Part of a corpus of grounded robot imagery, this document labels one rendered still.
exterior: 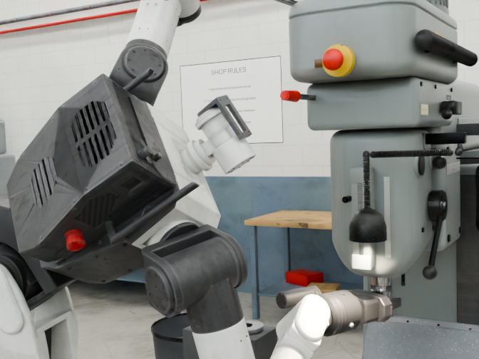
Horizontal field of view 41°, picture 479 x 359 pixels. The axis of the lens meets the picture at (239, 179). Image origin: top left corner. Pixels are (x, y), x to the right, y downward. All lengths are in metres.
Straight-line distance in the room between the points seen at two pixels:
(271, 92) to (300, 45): 5.00
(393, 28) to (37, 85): 7.26
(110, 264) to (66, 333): 0.25
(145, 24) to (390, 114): 0.53
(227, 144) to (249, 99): 5.27
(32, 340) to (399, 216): 0.76
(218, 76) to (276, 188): 1.31
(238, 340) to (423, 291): 0.90
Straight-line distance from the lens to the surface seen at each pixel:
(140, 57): 1.25
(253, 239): 5.55
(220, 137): 1.13
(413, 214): 1.37
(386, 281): 1.46
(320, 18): 1.27
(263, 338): 1.63
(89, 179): 1.02
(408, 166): 1.36
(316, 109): 1.36
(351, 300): 1.38
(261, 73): 6.34
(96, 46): 7.63
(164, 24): 1.38
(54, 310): 1.41
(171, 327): 3.66
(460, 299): 1.84
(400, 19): 1.24
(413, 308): 1.88
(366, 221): 1.24
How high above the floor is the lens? 1.63
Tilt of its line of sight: 4 degrees down
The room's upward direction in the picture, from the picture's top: 2 degrees counter-clockwise
